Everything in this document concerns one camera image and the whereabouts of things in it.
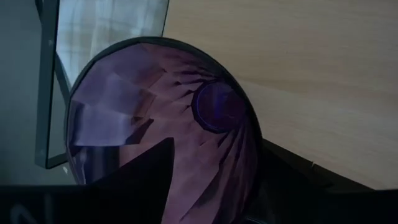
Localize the purple translucent tumbler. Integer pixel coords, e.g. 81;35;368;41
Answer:
63;36;264;224

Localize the white plaid cloth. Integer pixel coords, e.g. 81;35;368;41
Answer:
57;0;170;86

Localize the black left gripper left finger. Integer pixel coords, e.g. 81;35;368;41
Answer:
0;138;175;224

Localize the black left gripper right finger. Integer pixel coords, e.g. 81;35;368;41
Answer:
245;139;398;224

